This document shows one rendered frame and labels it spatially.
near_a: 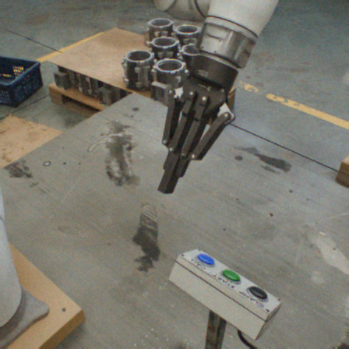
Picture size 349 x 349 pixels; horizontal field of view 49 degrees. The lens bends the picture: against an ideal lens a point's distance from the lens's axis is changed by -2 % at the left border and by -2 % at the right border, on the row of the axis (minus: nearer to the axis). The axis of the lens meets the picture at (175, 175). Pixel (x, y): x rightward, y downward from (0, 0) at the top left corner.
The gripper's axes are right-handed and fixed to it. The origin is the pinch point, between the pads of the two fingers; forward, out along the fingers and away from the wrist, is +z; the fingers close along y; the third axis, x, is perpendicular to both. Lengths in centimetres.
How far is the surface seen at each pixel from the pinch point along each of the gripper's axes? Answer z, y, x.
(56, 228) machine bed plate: 32.3, -35.0, 14.8
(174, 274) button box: 13.7, 9.5, -3.5
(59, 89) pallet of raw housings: 19, -199, 144
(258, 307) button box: 10.5, 23.6, -3.4
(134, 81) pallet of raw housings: -8, -127, 136
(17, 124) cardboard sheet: 53, -204, 121
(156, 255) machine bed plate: 26.0, -8.5, 23.6
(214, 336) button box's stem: 24.2, 17.6, 5.9
